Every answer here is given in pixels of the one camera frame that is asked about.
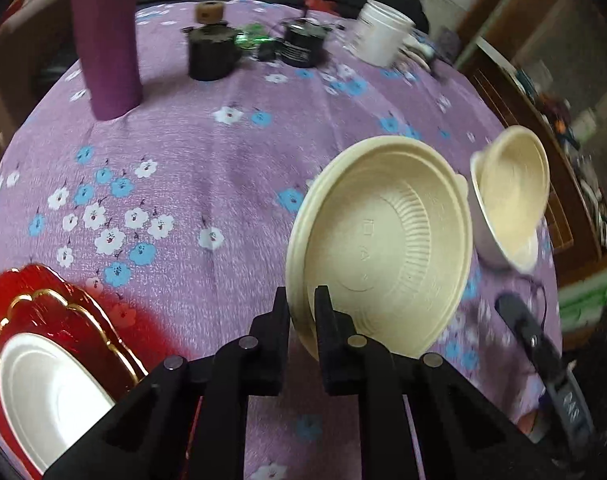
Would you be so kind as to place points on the finger of the black right gripper seen afar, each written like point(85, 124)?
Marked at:
point(539, 349)

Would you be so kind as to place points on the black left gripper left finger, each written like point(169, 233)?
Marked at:
point(251, 365)

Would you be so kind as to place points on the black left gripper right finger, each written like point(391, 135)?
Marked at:
point(355, 365)

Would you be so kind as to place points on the small cream plastic bowl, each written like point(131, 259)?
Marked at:
point(509, 188)

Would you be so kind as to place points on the white disposable plate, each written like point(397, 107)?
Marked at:
point(48, 397)

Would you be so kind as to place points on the red gold-rimmed glass plate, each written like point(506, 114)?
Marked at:
point(77, 330)

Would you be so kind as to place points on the red wedding glass plate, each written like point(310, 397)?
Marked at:
point(13, 283)

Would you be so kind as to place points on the purple floral tablecloth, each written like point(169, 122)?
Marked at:
point(176, 218)

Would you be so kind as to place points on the white cloth gloves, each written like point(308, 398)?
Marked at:
point(420, 52)

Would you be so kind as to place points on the white plastic jar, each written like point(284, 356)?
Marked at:
point(378, 34)

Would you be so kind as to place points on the black cylindrical motor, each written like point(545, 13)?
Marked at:
point(303, 41)

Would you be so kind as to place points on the black motor with wooden spool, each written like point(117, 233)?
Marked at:
point(211, 45)

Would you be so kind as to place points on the green circuit board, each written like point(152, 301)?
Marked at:
point(250, 37)

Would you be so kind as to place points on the red bag on sofa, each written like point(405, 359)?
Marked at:
point(322, 6)

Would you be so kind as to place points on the brown armchair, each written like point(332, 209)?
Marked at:
point(36, 49)

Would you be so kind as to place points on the purple thermos bottle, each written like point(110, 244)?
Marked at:
point(105, 36)

